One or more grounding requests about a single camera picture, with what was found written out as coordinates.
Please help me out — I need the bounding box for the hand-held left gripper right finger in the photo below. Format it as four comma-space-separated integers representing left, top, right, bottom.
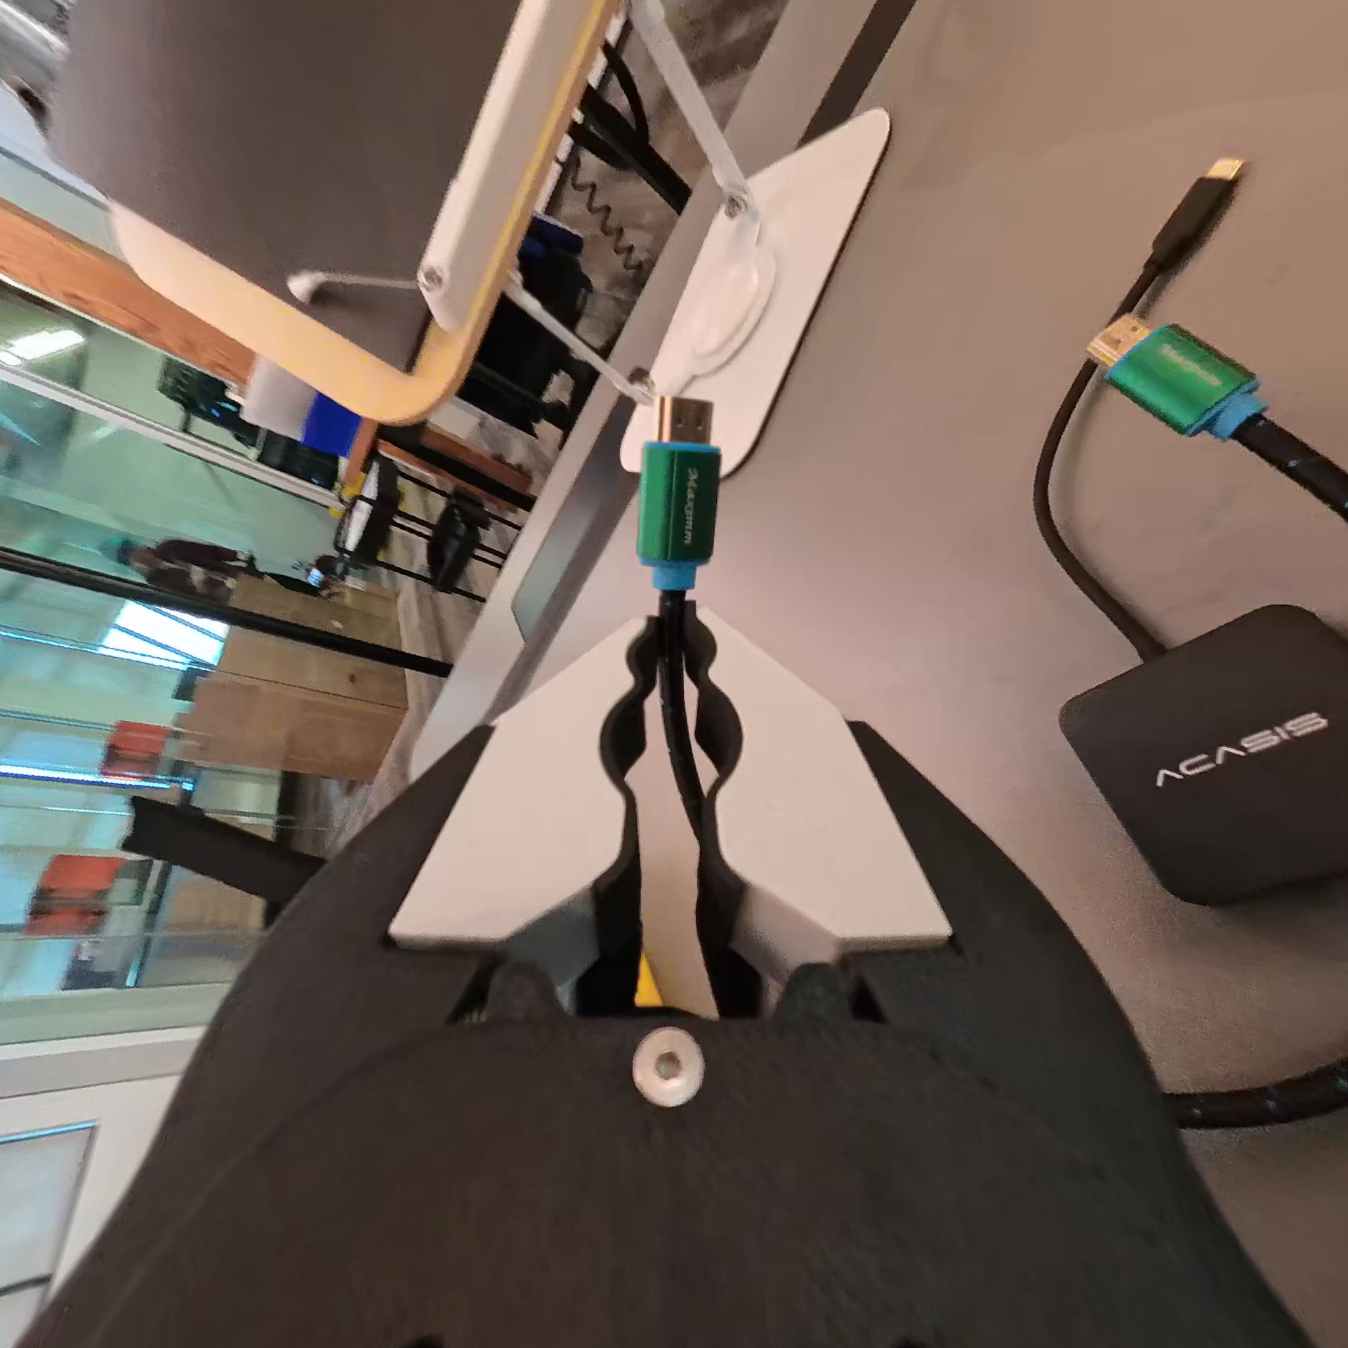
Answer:
687, 605, 957, 1015

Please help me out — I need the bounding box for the blue storage box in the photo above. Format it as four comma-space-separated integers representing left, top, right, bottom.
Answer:
306, 395, 365, 456

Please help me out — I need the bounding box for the dark wood-edged table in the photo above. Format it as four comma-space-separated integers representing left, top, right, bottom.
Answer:
48, 0, 625, 426

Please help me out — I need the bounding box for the thin black device cable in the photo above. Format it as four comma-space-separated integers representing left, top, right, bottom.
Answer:
1037, 155, 1249, 665

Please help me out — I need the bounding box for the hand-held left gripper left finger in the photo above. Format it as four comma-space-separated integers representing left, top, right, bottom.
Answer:
387, 617, 649, 1015

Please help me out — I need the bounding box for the black metal pole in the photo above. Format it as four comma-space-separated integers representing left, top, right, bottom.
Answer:
0, 549, 453, 676

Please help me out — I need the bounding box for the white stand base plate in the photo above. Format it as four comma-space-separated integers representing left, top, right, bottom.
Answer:
289, 0, 890, 480

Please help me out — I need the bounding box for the black metal rack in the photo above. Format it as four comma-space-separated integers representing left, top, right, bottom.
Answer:
340, 466, 529, 605

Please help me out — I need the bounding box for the brown wooden cabinet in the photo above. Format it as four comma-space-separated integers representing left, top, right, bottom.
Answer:
181, 578, 414, 785

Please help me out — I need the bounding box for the green plug hdmi cable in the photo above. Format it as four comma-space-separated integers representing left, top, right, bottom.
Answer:
636, 395, 1348, 1130
1085, 322, 1348, 522

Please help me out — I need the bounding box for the black square device box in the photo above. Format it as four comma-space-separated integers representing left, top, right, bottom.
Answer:
1059, 602, 1348, 908

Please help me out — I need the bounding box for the black coiled cable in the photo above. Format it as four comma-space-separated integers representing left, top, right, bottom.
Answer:
571, 158, 649, 278

